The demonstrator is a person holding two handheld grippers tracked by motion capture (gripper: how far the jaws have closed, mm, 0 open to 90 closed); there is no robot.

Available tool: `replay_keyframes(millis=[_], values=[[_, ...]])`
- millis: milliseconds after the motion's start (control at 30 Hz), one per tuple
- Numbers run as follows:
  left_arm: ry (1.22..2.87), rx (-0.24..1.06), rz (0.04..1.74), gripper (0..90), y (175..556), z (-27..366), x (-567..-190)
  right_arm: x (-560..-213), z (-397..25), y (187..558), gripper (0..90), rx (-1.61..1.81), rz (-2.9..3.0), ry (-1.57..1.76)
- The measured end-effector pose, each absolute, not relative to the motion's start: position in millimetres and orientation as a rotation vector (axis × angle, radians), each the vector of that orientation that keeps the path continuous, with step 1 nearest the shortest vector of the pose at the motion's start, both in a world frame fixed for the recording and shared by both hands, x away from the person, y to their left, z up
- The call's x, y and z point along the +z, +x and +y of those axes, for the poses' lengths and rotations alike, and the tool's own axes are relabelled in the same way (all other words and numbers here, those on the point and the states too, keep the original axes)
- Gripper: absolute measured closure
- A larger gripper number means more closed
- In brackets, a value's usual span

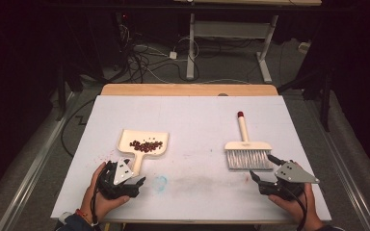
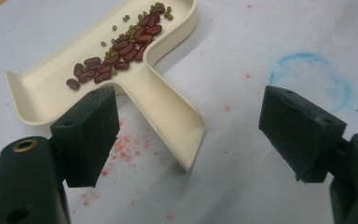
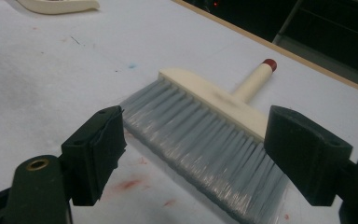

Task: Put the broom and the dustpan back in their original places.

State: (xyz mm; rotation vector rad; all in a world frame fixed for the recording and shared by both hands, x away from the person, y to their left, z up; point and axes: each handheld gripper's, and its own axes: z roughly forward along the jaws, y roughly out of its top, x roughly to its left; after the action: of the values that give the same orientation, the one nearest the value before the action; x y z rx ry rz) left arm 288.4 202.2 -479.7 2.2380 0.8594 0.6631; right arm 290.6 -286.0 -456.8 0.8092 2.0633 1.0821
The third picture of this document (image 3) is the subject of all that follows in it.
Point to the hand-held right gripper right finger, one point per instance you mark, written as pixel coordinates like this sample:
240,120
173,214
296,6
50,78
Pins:
304,155

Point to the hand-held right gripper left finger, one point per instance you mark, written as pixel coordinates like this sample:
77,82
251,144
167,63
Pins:
96,155

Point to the cream brush with grey bristles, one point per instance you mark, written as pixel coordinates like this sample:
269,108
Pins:
199,137

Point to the cream plastic dustpan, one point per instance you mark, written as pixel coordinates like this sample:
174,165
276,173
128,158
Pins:
59,4

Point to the metal desk frame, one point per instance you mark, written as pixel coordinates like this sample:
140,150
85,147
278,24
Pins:
329,34

